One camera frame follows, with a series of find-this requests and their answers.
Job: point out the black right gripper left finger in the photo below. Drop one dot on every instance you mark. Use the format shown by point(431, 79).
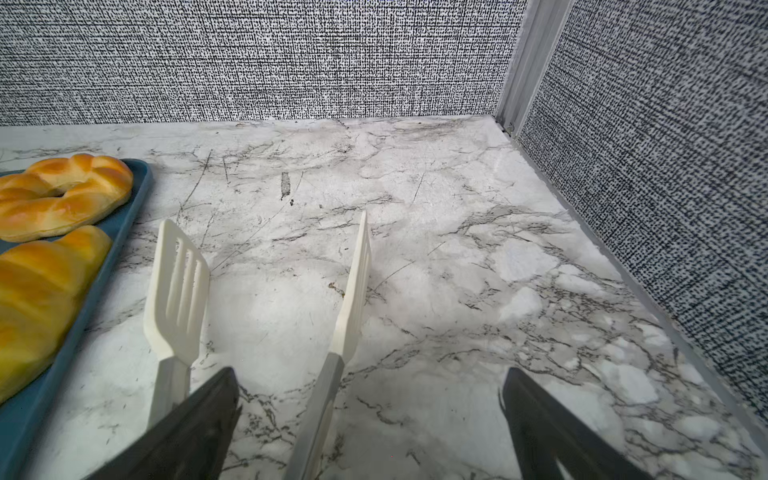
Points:
point(191, 442)

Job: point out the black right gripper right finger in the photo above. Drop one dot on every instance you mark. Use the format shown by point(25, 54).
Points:
point(549, 440)

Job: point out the long golden bread roll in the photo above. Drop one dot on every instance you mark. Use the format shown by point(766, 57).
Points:
point(43, 286)

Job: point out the teal serving tray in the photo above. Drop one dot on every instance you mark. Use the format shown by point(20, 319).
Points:
point(23, 414)

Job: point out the twisted ring bread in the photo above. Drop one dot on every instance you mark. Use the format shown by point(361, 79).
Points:
point(55, 196)

